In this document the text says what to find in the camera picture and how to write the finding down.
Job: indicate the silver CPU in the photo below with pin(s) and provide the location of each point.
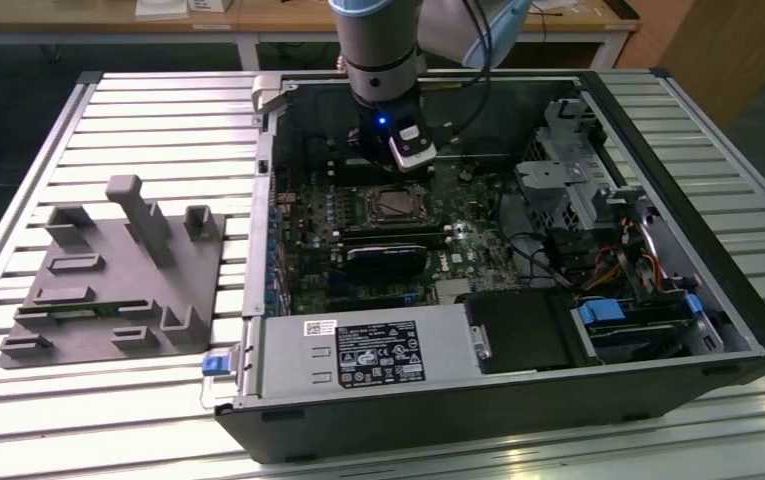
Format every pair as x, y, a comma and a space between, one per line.
401, 202

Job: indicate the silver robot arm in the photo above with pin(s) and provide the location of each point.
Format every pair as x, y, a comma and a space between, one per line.
376, 45

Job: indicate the CPU socket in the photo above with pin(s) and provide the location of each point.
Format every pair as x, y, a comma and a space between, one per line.
376, 219

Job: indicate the black installed RAM sticks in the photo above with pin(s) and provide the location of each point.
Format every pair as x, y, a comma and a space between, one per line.
389, 234

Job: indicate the black graphics card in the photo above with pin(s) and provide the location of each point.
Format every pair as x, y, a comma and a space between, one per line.
389, 260

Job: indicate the grey metal drive cage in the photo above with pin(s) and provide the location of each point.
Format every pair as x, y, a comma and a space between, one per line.
549, 175

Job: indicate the green motherboard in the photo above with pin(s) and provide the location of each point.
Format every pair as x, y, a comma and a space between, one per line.
483, 250

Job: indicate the small silver heat sink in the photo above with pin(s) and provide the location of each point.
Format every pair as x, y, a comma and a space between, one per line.
452, 291

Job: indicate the white box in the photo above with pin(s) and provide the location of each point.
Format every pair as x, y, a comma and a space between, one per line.
162, 9

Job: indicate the black plastic shroud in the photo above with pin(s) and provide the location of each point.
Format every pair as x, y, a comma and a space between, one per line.
523, 330

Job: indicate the grey power supply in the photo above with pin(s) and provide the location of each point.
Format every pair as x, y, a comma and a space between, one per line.
289, 350

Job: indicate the grey parts rack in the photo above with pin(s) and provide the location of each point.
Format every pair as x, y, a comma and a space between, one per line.
122, 280

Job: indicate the wooden desk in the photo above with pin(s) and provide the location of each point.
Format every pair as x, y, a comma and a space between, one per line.
89, 25

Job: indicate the blue disk carrier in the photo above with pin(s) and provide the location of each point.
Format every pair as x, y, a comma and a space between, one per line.
601, 312

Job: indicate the blue case latch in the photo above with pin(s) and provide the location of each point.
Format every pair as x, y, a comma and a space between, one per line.
217, 364

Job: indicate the green RAM stick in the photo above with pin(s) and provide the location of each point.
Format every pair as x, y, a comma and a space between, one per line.
82, 311

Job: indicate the wooden cabinet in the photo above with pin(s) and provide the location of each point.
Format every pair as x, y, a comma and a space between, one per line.
736, 50

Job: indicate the blue plastic clip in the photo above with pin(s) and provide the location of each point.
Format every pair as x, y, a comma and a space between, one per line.
692, 307

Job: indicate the black PC case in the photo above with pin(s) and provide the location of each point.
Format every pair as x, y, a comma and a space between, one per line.
489, 425

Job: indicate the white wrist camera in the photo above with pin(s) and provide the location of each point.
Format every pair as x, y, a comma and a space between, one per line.
412, 150

